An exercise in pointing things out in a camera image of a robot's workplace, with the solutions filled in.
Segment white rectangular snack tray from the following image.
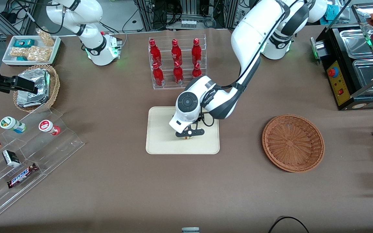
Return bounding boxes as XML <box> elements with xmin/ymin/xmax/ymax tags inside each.
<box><xmin>2</xmin><ymin>35</ymin><xmax>61</xmax><ymax>66</ymax></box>

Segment beige rectangular tray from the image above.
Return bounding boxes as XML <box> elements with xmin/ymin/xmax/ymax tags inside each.
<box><xmin>145</xmin><ymin>106</ymin><xmax>220</xmax><ymax>155</ymax></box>

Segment light tan wicker basket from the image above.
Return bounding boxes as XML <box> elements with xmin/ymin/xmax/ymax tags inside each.
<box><xmin>13</xmin><ymin>64</ymin><xmax>60</xmax><ymax>113</ymax></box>

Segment round brown wicker basket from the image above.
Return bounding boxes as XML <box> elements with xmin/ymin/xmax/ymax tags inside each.
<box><xmin>262</xmin><ymin>114</ymin><xmax>325</xmax><ymax>173</ymax></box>

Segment silver foil wrapped packages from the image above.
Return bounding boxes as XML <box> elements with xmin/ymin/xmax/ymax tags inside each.
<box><xmin>16</xmin><ymin>68</ymin><xmax>51</xmax><ymax>108</ymax></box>

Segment clear bag of nuts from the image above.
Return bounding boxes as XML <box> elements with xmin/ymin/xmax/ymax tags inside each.
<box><xmin>10</xmin><ymin>47</ymin><xmax>29</xmax><ymax>58</ymax></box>
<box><xmin>36</xmin><ymin>28</ymin><xmax>55</xmax><ymax>47</ymax></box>
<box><xmin>27</xmin><ymin>46</ymin><xmax>52</xmax><ymax>63</ymax></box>

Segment green lid yogurt bottle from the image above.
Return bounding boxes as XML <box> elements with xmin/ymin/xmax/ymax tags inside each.
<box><xmin>0</xmin><ymin>116</ymin><xmax>27</xmax><ymax>134</ymax></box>

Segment teal snack box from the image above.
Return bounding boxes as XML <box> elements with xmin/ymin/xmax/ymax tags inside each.
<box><xmin>14</xmin><ymin>39</ymin><xmax>35</xmax><ymax>48</ymax></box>

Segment red lid yogurt bottle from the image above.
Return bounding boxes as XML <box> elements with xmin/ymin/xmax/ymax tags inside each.
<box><xmin>39</xmin><ymin>120</ymin><xmax>61</xmax><ymax>136</ymax></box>

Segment clear acrylic bottle rack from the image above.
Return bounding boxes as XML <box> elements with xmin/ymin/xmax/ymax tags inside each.
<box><xmin>148</xmin><ymin>34</ymin><xmax>208</xmax><ymax>90</ymax></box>

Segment red cola bottle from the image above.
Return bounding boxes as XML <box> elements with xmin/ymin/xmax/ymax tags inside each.
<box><xmin>191</xmin><ymin>38</ymin><xmax>202</xmax><ymax>66</ymax></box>
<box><xmin>173</xmin><ymin>61</ymin><xmax>184</xmax><ymax>85</ymax></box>
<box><xmin>152</xmin><ymin>62</ymin><xmax>165</xmax><ymax>87</ymax></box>
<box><xmin>171</xmin><ymin>39</ymin><xmax>183</xmax><ymax>65</ymax></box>
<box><xmin>192</xmin><ymin>62</ymin><xmax>203</xmax><ymax>78</ymax></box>
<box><xmin>149</xmin><ymin>39</ymin><xmax>162</xmax><ymax>67</ymax></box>

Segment clear acrylic stepped shelf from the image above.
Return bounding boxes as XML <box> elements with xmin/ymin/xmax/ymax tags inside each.
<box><xmin>0</xmin><ymin>107</ymin><xmax>85</xmax><ymax>220</ymax></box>

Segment small black white carton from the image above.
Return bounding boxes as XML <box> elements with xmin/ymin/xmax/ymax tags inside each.
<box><xmin>2</xmin><ymin>150</ymin><xmax>21</xmax><ymax>167</ymax></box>

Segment snickers chocolate bar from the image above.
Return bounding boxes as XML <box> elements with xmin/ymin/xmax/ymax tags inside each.
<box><xmin>7</xmin><ymin>163</ymin><xmax>39</xmax><ymax>189</ymax></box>

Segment white power strip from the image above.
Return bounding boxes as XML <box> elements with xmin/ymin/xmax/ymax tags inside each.
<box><xmin>179</xmin><ymin>19</ymin><xmax>197</xmax><ymax>29</ymax></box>

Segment aluminium equipment rack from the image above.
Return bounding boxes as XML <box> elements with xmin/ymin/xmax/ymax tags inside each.
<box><xmin>135</xmin><ymin>0</ymin><xmax>239</xmax><ymax>31</ymax></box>

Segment black food warmer appliance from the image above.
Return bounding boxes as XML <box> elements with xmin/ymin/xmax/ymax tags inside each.
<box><xmin>310</xmin><ymin>3</ymin><xmax>373</xmax><ymax>111</ymax></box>

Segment black cable loop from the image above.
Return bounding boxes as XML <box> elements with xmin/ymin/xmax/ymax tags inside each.
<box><xmin>268</xmin><ymin>216</ymin><xmax>310</xmax><ymax>233</ymax></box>

